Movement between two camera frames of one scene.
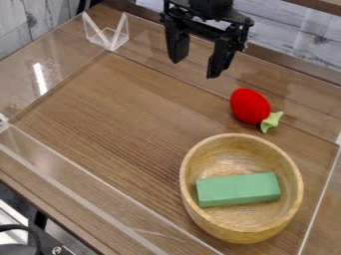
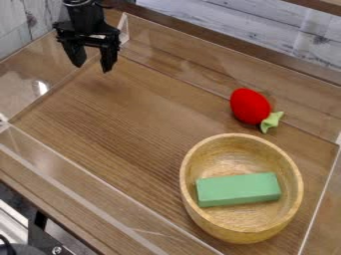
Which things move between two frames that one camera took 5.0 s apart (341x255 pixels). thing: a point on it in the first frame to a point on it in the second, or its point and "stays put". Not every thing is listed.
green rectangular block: (227, 190) stays put
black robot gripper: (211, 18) to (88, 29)
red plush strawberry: (251, 107) stays put
